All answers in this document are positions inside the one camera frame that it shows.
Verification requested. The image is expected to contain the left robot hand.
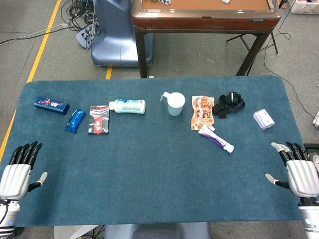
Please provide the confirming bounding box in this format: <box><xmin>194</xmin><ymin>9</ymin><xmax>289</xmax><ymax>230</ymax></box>
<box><xmin>0</xmin><ymin>141</ymin><xmax>48</xmax><ymax>201</ymax></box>

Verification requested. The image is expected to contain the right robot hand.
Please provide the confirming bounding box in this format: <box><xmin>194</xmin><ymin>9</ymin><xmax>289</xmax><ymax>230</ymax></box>
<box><xmin>265</xmin><ymin>141</ymin><xmax>319</xmax><ymax>200</ymax></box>

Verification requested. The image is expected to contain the purple toothpaste tube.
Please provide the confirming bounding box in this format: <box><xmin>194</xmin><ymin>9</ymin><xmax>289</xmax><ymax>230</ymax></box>
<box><xmin>198</xmin><ymin>125</ymin><xmax>235</xmax><ymax>153</ymax></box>

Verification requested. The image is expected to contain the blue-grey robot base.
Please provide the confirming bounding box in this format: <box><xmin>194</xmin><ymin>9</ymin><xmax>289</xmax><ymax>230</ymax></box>
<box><xmin>104</xmin><ymin>222</ymin><xmax>212</xmax><ymax>239</ymax></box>

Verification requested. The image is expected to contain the blue-grey carpeted table surface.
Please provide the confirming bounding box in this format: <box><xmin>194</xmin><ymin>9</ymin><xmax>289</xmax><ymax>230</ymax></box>
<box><xmin>0</xmin><ymin>75</ymin><xmax>306</xmax><ymax>228</ymax></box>

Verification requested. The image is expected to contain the dark blue printed box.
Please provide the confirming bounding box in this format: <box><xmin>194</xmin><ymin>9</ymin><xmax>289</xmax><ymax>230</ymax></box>
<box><xmin>33</xmin><ymin>96</ymin><xmax>70</xmax><ymax>116</ymax></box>

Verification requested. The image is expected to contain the blue snack packet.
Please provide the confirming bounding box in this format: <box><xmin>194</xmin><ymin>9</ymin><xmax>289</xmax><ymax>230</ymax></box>
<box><xmin>65</xmin><ymin>108</ymin><xmax>86</xmax><ymax>134</ymax></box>

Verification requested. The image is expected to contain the black red flat box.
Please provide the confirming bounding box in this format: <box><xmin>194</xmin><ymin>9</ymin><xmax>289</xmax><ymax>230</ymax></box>
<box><xmin>87</xmin><ymin>105</ymin><xmax>110</xmax><ymax>135</ymax></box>

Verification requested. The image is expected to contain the orange snack pouch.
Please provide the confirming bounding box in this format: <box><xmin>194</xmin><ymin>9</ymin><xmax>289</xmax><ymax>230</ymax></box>
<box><xmin>191</xmin><ymin>96</ymin><xmax>215</xmax><ymax>131</ymax></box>

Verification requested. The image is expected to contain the white milk bottle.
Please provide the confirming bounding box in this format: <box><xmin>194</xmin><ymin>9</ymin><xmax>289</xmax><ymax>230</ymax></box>
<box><xmin>109</xmin><ymin>99</ymin><xmax>146</xmax><ymax>115</ymax></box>

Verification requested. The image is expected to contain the grey power strip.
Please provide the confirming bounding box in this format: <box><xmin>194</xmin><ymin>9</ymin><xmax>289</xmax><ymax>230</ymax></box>
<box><xmin>75</xmin><ymin>23</ymin><xmax>100</xmax><ymax>49</ymax></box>

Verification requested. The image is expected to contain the white storage box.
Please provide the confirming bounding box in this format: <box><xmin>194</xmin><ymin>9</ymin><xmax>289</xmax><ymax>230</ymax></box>
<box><xmin>290</xmin><ymin>0</ymin><xmax>319</xmax><ymax>14</ymax></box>

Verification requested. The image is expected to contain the brown mahjong table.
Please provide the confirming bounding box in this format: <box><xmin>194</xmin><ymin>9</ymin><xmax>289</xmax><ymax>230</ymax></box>
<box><xmin>131</xmin><ymin>0</ymin><xmax>282</xmax><ymax>78</ymax></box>

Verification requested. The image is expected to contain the black strap bundle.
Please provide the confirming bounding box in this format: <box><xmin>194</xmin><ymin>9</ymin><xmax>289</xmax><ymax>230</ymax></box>
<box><xmin>211</xmin><ymin>91</ymin><xmax>246</xmax><ymax>119</ymax></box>

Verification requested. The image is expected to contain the pale blue handled cup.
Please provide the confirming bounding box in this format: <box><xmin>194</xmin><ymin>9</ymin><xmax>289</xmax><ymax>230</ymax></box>
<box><xmin>159</xmin><ymin>92</ymin><xmax>186</xmax><ymax>117</ymax></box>

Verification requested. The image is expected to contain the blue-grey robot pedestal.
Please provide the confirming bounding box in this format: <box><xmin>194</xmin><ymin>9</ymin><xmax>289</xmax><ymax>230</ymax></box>
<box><xmin>90</xmin><ymin>0</ymin><xmax>154</xmax><ymax>67</ymax></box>

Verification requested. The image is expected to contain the black cable bundle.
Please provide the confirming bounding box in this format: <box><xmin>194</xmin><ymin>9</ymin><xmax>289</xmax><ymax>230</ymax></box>
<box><xmin>61</xmin><ymin>0</ymin><xmax>100</xmax><ymax>33</ymax></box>

